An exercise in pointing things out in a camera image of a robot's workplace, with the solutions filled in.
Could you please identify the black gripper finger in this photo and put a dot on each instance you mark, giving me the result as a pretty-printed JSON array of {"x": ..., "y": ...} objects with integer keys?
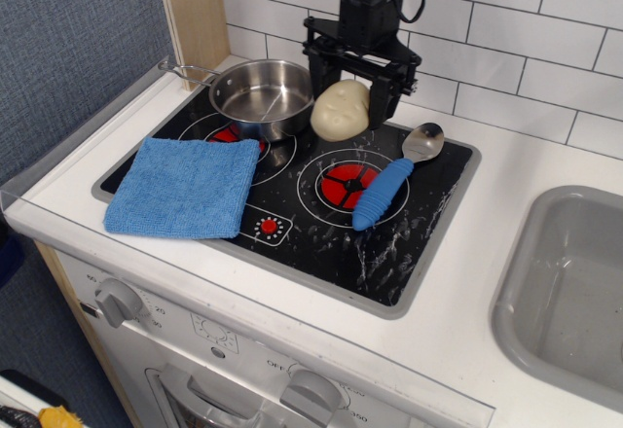
[
  {"x": 384, "y": 97},
  {"x": 325, "y": 69}
]

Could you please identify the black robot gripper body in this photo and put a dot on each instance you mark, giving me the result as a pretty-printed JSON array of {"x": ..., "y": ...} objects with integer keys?
[{"x": 366, "y": 33}]

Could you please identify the beige toy potato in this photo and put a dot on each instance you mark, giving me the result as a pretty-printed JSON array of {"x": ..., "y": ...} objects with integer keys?
[{"x": 341, "y": 111}]

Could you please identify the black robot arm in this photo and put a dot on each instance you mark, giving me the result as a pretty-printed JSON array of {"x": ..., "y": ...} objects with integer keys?
[{"x": 364, "y": 42}]

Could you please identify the black toy stovetop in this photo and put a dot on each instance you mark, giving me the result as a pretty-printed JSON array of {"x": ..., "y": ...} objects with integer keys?
[{"x": 297, "y": 221}]

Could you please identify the stainless steel pot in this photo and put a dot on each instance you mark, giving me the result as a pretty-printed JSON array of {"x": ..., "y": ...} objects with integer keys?
[{"x": 268, "y": 99}]

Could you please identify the blue microfiber cloth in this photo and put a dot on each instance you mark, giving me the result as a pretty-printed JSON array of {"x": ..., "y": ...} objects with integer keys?
[{"x": 184, "y": 189}]

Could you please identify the grey sink basin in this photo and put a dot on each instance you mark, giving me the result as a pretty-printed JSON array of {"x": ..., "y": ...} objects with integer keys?
[{"x": 558, "y": 314}]

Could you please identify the grey right oven knob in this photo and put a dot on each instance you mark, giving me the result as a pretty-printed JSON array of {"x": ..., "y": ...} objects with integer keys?
[{"x": 312, "y": 396}]

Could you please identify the grey oven knob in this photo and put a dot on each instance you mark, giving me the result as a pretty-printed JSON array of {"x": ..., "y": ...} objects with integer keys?
[
  {"x": 312, "y": 396},
  {"x": 117, "y": 301}
]

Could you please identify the grey left oven knob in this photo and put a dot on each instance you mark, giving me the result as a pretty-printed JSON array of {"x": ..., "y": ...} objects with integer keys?
[{"x": 117, "y": 301}]

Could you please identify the white toy oven front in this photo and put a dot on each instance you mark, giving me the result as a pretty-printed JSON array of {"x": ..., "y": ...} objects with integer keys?
[{"x": 175, "y": 368}]

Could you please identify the yellow and black object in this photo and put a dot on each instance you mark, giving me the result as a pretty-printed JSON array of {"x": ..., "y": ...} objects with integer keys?
[{"x": 46, "y": 418}]

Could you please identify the blue handled metal spoon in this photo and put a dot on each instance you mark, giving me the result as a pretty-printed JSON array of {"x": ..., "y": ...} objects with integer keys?
[{"x": 423, "y": 143}]

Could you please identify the light wooden side post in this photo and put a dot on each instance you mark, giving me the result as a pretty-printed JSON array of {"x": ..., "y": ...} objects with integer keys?
[{"x": 198, "y": 31}]

